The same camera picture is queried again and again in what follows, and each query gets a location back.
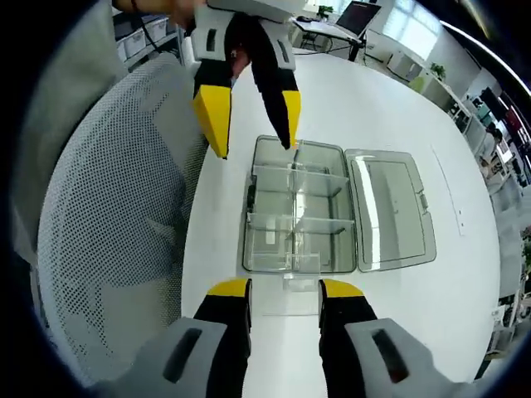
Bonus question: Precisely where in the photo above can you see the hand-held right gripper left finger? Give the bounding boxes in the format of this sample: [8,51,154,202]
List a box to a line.
[132,278,254,398]

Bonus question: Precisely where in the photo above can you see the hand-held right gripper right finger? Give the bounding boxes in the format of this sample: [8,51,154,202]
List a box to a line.
[318,278,444,398]

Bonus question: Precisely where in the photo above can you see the long clear plastic divider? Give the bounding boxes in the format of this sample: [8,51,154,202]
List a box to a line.
[290,140,306,269]

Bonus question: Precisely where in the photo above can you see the grey transparent guide fixture box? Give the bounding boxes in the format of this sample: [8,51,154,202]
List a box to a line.
[241,134,437,292]

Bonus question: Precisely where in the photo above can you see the person's left hand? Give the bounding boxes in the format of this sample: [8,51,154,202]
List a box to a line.
[168,0,208,29]

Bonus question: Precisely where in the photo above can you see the black monitor stand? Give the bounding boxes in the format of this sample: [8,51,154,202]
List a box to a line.
[290,16,369,64]

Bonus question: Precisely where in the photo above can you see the storage shelf with bins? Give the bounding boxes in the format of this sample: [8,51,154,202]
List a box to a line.
[114,12,184,68]

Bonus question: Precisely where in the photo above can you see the black monitor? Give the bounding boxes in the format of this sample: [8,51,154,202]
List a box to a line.
[334,0,383,39]

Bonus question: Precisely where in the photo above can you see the grey mesh office chair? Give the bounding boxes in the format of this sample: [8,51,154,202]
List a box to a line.
[37,53,211,374]

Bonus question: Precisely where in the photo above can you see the operator in grey shirt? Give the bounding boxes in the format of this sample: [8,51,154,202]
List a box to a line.
[16,0,130,142]

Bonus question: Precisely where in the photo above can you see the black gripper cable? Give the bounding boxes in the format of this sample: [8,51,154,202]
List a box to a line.
[131,0,184,56]

